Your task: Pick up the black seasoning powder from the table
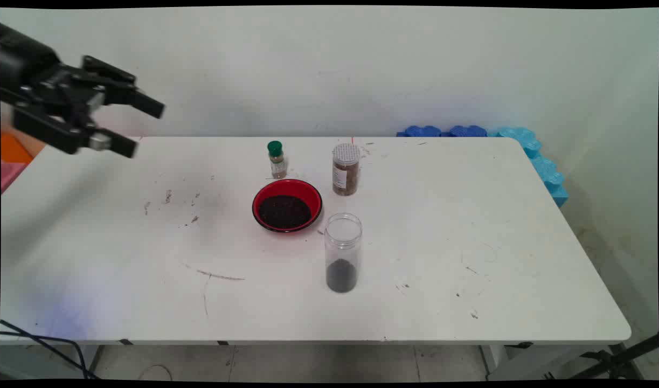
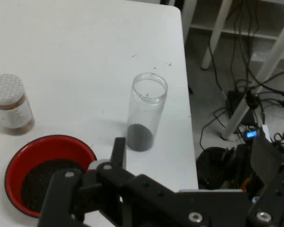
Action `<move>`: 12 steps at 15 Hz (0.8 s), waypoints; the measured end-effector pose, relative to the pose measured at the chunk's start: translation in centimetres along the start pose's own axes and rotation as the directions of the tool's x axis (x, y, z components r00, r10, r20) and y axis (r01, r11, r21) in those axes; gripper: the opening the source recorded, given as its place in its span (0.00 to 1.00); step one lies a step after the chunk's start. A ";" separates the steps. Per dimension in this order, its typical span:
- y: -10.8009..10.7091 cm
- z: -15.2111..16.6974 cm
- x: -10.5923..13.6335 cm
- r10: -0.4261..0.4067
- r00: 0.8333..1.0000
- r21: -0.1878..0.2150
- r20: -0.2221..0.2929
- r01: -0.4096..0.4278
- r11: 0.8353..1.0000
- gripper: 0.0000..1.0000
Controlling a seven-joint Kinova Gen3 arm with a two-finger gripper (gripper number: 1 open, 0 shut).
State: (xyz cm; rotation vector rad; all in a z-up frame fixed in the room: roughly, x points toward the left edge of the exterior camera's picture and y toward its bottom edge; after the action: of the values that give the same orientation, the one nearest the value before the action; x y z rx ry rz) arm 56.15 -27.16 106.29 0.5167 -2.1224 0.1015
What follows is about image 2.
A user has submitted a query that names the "black bag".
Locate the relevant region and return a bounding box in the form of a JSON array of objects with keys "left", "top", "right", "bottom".
[{"left": 195, "top": 143, "right": 254, "bottom": 190}]

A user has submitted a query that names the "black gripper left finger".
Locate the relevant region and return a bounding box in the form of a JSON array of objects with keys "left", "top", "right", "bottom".
[{"left": 37, "top": 137, "right": 211, "bottom": 227}]

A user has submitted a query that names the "black power adapter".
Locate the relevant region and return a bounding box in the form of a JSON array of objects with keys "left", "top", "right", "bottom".
[{"left": 227, "top": 90, "right": 257, "bottom": 125}]

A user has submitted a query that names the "white-lidded brown spice jar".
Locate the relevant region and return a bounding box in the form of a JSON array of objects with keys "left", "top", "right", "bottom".
[{"left": 0, "top": 73, "right": 36, "bottom": 136}]

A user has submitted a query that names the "white shelf frame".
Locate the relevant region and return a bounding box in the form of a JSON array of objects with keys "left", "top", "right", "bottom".
[{"left": 181, "top": 0, "right": 284, "bottom": 41}]

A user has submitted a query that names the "red bowl with dark grounds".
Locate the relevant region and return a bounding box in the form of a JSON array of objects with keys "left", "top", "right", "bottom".
[{"left": 4, "top": 134, "right": 98, "bottom": 218}]

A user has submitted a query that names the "tall clear plastic jar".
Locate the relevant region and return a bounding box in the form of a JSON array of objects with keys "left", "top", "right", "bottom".
[{"left": 125, "top": 72, "right": 169, "bottom": 152}]

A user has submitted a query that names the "device with blue display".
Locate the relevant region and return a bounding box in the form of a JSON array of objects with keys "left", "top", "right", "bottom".
[{"left": 238, "top": 124, "right": 274, "bottom": 144}]

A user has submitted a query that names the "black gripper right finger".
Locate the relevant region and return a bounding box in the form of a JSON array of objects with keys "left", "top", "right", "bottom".
[{"left": 247, "top": 137, "right": 284, "bottom": 227}]

